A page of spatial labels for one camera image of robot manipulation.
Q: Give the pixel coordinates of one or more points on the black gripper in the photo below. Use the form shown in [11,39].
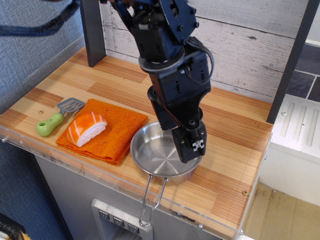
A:
[176,98]

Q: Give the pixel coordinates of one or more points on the salmon nigiri sushi toy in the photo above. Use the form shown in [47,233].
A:
[85,127]

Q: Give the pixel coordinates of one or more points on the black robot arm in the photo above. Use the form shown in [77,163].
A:
[179,65]

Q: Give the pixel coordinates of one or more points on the stainless steel pan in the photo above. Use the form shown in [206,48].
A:
[154,152]

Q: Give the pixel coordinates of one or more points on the orange folded cloth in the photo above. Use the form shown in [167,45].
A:
[113,143]

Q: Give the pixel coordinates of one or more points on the clear acrylic table guard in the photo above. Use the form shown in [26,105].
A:
[218,194]

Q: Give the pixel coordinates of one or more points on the white ridged appliance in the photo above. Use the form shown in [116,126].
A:
[292,159]

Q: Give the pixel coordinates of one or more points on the silver oven control panel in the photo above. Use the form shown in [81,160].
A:
[115,224]

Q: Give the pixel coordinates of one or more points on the green handled grey spatula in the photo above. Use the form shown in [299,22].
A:
[70,105]

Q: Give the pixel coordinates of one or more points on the dark left shelf post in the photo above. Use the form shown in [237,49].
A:
[93,31]

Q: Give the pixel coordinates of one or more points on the dark shelf post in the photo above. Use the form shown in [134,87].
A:
[303,31]
[93,31]

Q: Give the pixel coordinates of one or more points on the dark right shelf post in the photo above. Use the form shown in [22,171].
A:
[303,31]

